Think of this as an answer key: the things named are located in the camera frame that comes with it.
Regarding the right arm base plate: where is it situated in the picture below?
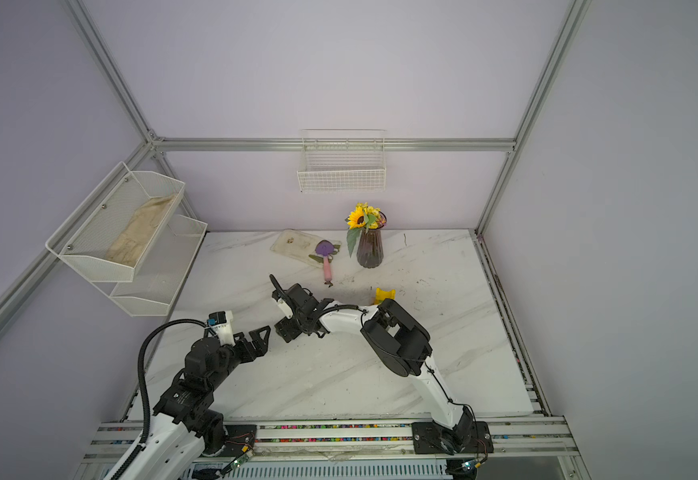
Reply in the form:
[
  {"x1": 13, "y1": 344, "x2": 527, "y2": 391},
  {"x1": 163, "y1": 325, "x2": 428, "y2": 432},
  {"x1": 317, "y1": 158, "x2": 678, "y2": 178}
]
[{"x1": 411, "y1": 420, "x2": 494, "y2": 455}]

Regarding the white mesh lower shelf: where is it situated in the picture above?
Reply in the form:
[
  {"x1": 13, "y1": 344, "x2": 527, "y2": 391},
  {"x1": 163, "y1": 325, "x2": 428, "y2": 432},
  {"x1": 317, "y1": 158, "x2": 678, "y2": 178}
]
[{"x1": 109, "y1": 214, "x2": 207, "y2": 317}]

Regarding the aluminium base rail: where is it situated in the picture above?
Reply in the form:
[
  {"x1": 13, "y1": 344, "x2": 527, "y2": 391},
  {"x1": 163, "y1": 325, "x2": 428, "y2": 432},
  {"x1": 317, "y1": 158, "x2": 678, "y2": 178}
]
[{"x1": 179, "y1": 416, "x2": 591, "y2": 479}]

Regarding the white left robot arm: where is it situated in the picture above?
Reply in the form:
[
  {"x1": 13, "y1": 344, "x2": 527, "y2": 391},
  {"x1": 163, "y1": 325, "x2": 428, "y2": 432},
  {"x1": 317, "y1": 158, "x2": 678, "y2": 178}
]
[{"x1": 107, "y1": 319, "x2": 271, "y2": 479}]

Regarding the white mesh shelf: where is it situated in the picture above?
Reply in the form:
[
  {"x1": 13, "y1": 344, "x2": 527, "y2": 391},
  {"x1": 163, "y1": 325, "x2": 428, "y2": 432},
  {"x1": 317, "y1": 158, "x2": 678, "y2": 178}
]
[
  {"x1": 109, "y1": 214, "x2": 207, "y2": 317},
  {"x1": 45, "y1": 163, "x2": 185, "y2": 283}
]

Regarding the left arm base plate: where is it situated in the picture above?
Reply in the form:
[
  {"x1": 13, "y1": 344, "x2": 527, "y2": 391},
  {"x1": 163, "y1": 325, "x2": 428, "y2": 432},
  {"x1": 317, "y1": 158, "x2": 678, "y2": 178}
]
[{"x1": 202, "y1": 424, "x2": 258, "y2": 458}]

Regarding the yellow sunflower bouquet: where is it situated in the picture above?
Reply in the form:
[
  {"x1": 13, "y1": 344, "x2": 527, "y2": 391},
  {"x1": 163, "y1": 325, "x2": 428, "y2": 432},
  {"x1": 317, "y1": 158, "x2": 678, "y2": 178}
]
[{"x1": 345, "y1": 203, "x2": 387, "y2": 255}]

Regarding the white wire wall basket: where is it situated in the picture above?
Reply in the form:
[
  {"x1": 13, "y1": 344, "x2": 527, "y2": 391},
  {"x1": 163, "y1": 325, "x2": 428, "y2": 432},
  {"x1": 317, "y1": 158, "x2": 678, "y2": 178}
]
[{"x1": 297, "y1": 129, "x2": 387, "y2": 194}]

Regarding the yellow arch block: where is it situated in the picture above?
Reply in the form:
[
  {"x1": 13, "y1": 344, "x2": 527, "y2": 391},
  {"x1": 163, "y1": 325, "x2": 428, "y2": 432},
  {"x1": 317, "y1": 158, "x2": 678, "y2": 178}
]
[{"x1": 374, "y1": 288, "x2": 396, "y2": 305}]

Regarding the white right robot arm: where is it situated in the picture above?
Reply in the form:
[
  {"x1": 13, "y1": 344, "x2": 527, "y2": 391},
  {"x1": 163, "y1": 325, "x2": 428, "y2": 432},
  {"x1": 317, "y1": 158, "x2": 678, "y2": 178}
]
[{"x1": 272, "y1": 282, "x2": 490, "y2": 455}]

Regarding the white mesh upper shelf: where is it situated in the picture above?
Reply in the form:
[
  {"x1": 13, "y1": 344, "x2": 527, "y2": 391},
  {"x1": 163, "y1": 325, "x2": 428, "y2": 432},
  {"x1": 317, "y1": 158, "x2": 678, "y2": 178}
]
[{"x1": 45, "y1": 163, "x2": 185, "y2": 283}]

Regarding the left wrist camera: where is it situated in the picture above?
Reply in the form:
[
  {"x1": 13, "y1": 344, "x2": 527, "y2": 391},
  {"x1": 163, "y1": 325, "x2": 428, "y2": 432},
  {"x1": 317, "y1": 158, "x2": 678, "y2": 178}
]
[{"x1": 207, "y1": 311, "x2": 235, "y2": 346}]

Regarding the purple glass vase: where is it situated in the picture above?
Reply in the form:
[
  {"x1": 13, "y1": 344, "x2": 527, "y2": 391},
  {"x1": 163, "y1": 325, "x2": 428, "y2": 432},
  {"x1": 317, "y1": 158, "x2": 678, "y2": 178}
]
[{"x1": 356, "y1": 229, "x2": 384, "y2": 269}]

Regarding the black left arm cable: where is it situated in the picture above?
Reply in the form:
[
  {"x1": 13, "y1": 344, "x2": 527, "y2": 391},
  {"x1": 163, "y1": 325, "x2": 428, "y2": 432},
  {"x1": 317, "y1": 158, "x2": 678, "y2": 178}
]
[{"x1": 137, "y1": 318, "x2": 212, "y2": 448}]

